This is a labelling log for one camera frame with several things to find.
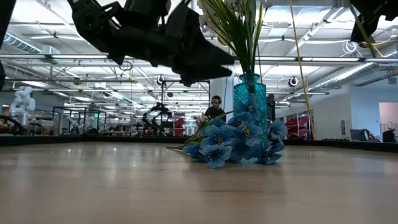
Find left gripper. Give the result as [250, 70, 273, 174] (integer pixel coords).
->
[67, 0, 236, 88]

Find red rack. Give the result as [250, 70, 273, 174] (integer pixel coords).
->
[284, 116, 312, 138]

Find red cart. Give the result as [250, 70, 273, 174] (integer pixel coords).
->
[174, 117, 186, 136]

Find black background robot arms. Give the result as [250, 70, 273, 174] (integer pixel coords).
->
[141, 101, 174, 136]

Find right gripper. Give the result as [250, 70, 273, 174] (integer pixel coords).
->
[350, 0, 398, 48]

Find person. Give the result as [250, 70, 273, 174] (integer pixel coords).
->
[203, 95, 227, 123]

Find blue artificial flower bunch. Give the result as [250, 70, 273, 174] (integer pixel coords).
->
[167, 92, 289, 170]

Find computer monitor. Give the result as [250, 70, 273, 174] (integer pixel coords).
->
[349, 128, 369, 142]

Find teal textured glass vase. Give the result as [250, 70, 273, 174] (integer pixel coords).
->
[233, 73, 267, 144]

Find yellow cable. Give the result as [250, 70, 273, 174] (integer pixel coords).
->
[289, 0, 316, 141]

